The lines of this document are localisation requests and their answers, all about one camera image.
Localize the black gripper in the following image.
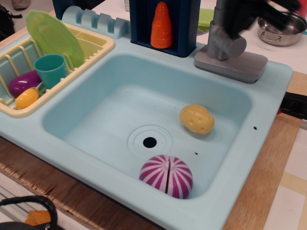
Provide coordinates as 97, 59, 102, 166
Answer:
223, 0, 301, 38

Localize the green tray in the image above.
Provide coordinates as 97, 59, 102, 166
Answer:
198, 9, 214, 27

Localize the steel pot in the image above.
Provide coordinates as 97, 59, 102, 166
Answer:
257, 11, 307, 46

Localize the grey toy faucet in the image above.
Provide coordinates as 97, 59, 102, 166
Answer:
194, 0, 268, 83

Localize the dark blue holder box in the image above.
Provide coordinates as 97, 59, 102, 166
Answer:
130, 0, 201, 58

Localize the orange toy carrot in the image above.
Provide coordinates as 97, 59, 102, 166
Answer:
150, 1, 173, 49

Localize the black clamp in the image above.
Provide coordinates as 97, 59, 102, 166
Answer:
279, 92, 307, 120

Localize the yellow toy potato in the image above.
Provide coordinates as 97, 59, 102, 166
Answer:
179, 104, 215, 135

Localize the light blue toy sink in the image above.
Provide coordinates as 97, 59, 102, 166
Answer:
0, 5, 294, 230

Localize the purple striped toy onion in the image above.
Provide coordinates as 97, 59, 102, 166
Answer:
139, 155, 193, 199

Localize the green toy plate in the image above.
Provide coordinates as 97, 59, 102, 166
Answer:
25, 10, 84, 68

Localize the teal toy cup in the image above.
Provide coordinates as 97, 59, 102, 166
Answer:
34, 54, 68, 89

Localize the shoe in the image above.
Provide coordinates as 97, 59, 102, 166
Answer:
12, 0, 31, 10

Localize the cream dish rack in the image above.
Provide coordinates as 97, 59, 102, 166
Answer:
0, 24, 115, 118

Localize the purple toy eggplant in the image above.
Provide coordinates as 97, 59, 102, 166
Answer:
9, 70, 42, 98

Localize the yellow toy lemon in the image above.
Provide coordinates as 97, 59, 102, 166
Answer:
15, 87, 39, 109

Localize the black bag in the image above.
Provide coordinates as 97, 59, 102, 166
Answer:
0, 5, 22, 41

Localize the orange paper piece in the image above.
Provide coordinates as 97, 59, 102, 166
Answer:
24, 210, 51, 226

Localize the black cable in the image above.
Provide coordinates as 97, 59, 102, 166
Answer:
0, 195, 58, 230

